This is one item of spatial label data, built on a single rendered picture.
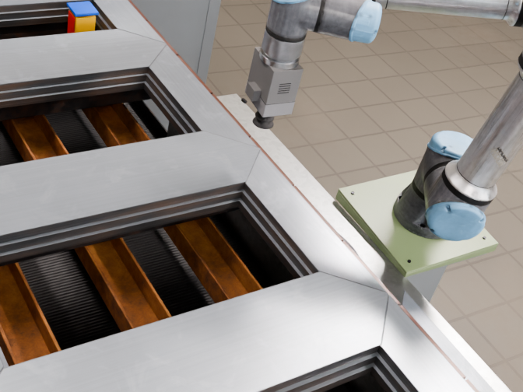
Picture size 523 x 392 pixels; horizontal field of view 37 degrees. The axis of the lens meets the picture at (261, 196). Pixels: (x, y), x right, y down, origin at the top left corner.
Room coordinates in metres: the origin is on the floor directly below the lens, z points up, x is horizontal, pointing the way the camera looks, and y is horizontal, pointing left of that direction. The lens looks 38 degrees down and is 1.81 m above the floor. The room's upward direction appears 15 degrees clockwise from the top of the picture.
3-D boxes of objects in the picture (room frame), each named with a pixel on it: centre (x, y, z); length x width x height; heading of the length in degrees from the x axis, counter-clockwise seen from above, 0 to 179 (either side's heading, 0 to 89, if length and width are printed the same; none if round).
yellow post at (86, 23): (1.75, 0.54, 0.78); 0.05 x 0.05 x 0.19; 41
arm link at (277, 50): (1.32, 0.03, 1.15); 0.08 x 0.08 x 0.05
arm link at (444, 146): (1.50, -0.39, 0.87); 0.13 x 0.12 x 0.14; 4
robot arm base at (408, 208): (1.51, -0.38, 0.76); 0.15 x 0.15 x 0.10
